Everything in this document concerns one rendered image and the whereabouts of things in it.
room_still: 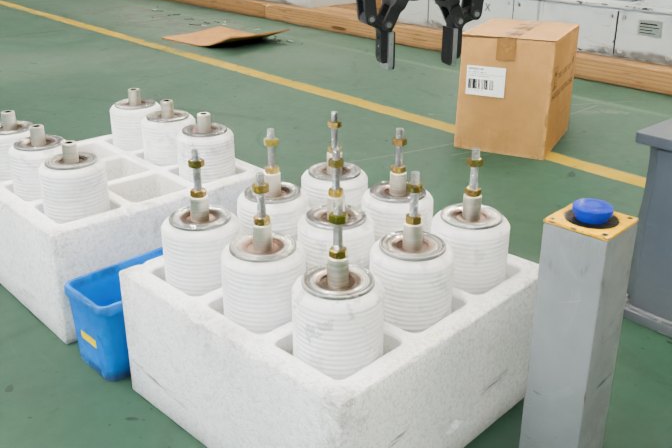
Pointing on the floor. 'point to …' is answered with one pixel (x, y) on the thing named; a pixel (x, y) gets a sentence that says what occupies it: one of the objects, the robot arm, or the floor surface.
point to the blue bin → (103, 317)
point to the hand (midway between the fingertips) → (418, 53)
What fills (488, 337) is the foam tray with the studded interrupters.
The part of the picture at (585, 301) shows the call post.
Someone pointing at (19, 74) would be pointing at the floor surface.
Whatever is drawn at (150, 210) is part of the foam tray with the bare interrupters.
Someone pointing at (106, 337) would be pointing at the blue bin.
